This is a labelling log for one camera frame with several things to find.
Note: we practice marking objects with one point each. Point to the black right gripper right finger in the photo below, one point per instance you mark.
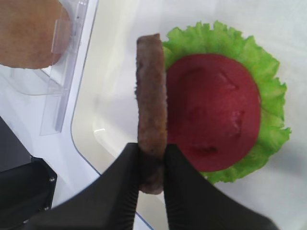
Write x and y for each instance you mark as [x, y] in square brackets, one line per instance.
[193, 203]

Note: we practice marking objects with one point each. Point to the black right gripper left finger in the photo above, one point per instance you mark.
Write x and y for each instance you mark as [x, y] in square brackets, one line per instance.
[109, 203]

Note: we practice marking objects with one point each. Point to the brown meat patty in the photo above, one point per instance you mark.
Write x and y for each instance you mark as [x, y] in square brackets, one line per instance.
[152, 109]

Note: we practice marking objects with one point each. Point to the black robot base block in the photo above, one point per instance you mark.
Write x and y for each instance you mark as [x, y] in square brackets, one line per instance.
[27, 183]

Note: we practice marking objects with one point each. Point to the red tomato slice on tray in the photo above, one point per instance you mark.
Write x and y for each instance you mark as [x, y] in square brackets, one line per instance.
[213, 110]

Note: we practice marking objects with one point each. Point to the green lettuce leaf on tray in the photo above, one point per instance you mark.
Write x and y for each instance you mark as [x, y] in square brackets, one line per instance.
[218, 38]

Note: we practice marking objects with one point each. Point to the cream metal serving tray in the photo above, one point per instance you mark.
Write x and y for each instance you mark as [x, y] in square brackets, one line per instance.
[84, 100]

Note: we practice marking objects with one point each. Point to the white paper tray liner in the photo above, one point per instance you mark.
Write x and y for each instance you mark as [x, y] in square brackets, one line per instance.
[263, 191]

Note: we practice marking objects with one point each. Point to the left clear acrylic rack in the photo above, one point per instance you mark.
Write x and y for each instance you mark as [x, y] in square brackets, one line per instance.
[54, 82]

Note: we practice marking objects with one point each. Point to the brown bun in left rack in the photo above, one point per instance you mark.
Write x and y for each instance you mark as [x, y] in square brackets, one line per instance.
[34, 34]

